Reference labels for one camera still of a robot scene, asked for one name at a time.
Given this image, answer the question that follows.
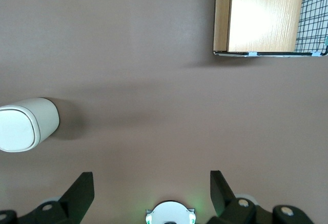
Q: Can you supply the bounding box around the black wire mesh basket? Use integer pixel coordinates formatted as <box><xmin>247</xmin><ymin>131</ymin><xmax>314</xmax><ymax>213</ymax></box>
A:
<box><xmin>214</xmin><ymin>0</ymin><xmax>328</xmax><ymax>57</ymax></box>

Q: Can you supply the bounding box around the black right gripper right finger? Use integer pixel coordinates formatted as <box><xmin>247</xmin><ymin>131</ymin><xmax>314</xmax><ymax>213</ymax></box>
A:
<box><xmin>206</xmin><ymin>170</ymin><xmax>315</xmax><ymax>224</ymax></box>

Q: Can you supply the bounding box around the brown table mat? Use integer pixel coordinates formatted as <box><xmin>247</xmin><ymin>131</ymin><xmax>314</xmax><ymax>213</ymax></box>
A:
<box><xmin>0</xmin><ymin>0</ymin><xmax>328</xmax><ymax>224</ymax></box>

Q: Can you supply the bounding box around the beige cup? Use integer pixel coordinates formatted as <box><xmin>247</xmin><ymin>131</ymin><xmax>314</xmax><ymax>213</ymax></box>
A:
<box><xmin>0</xmin><ymin>97</ymin><xmax>60</xmax><ymax>153</ymax></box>

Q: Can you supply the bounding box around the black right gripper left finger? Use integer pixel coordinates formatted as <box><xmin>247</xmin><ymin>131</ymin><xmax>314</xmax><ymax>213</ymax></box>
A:
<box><xmin>0</xmin><ymin>172</ymin><xmax>95</xmax><ymax>224</ymax></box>

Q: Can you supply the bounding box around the white trash can lid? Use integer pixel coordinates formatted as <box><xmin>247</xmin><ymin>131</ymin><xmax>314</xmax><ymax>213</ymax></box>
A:
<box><xmin>0</xmin><ymin>108</ymin><xmax>36</xmax><ymax>153</ymax></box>

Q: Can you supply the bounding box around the light wooden cabinet box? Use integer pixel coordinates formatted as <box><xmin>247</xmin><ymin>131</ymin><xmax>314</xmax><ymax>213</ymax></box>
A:
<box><xmin>213</xmin><ymin>0</ymin><xmax>307</xmax><ymax>53</ymax></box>

